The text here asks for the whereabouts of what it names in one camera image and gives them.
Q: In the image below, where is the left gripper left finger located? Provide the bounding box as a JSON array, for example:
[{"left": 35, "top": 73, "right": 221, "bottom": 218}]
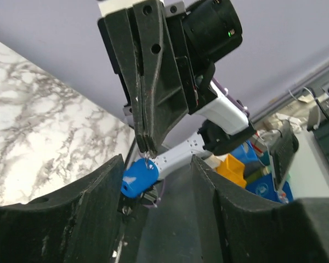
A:
[{"left": 0, "top": 155, "right": 147, "bottom": 262}]

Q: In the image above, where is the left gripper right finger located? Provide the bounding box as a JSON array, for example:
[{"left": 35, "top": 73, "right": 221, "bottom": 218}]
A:
[{"left": 191, "top": 156, "right": 329, "bottom": 262}]

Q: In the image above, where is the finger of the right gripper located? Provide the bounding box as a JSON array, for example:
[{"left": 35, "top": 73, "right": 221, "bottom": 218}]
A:
[
  {"left": 134, "top": 1, "right": 188, "bottom": 158},
  {"left": 104, "top": 8, "right": 148, "bottom": 152}
]

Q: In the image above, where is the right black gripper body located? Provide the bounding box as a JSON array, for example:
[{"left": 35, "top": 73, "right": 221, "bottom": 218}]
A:
[{"left": 98, "top": 1, "right": 217, "bottom": 129}]

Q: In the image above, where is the metal keyring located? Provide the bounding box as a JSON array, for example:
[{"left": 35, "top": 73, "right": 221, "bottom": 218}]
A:
[{"left": 144, "top": 152, "right": 153, "bottom": 170}]

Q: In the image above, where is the blue key tag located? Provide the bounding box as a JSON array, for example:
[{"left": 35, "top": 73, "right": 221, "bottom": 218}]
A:
[{"left": 121, "top": 158, "right": 159, "bottom": 198}]

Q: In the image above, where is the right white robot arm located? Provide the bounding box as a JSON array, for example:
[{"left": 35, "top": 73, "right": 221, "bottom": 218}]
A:
[{"left": 98, "top": 1, "right": 254, "bottom": 213}]

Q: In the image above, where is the blue storage box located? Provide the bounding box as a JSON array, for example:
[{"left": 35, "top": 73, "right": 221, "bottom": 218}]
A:
[{"left": 230, "top": 141, "right": 293, "bottom": 203}]

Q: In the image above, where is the black keyboard device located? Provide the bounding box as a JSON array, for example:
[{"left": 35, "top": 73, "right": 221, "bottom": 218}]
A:
[{"left": 267, "top": 120, "right": 299, "bottom": 191}]

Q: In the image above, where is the yellow storage bin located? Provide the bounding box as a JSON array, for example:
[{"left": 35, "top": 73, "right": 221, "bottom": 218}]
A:
[{"left": 215, "top": 154, "right": 247, "bottom": 188}]

